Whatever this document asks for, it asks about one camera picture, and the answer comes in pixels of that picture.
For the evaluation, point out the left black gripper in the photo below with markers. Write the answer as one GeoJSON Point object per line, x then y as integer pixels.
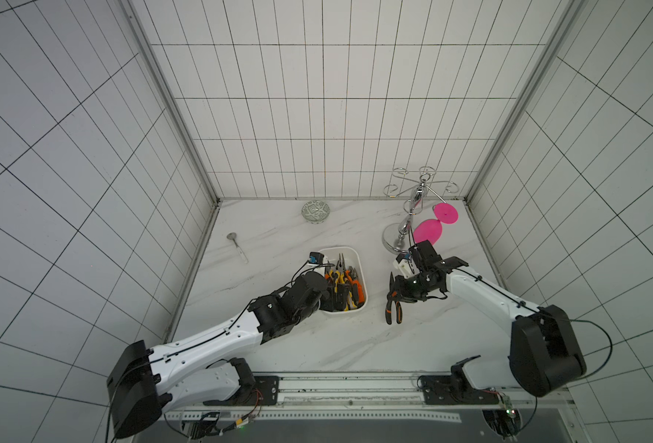
{"type": "Point", "coordinates": [326, 293]}

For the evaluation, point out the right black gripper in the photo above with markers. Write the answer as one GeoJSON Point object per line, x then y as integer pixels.
{"type": "Point", "coordinates": [396, 288]}

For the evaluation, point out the black orange long-nose pliers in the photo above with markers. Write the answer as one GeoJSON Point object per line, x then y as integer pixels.
{"type": "Point", "coordinates": [393, 312]}

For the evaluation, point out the white plastic storage box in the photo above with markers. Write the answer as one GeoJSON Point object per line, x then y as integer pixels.
{"type": "Point", "coordinates": [352, 259]}

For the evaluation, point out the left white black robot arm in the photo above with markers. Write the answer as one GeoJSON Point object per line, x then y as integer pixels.
{"type": "Point", "coordinates": [147, 382]}

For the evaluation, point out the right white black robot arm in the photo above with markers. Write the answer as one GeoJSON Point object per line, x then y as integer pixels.
{"type": "Point", "coordinates": [543, 355]}

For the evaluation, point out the orange black pliers in box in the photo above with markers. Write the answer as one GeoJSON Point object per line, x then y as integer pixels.
{"type": "Point", "coordinates": [356, 288]}

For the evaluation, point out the yellow black pliers in box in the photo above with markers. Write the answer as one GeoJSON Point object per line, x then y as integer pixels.
{"type": "Point", "coordinates": [340, 291]}

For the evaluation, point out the chrome glass holder stand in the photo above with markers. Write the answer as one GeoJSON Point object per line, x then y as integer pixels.
{"type": "Point", "coordinates": [417, 187]}

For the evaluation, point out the pink wine glass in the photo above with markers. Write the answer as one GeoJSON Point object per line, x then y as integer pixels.
{"type": "Point", "coordinates": [432, 229]}

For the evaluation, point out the small metal spoon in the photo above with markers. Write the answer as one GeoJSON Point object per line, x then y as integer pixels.
{"type": "Point", "coordinates": [233, 238]}

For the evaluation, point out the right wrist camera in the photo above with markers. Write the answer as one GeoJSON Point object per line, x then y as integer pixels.
{"type": "Point", "coordinates": [403, 263]}

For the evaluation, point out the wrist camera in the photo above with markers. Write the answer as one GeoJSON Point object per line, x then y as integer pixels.
{"type": "Point", "coordinates": [316, 259]}
{"type": "Point", "coordinates": [403, 263]}

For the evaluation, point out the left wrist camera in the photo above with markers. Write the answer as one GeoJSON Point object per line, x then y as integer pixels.
{"type": "Point", "coordinates": [316, 259]}

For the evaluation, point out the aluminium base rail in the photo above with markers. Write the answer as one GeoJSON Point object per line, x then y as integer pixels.
{"type": "Point", "coordinates": [368, 396]}

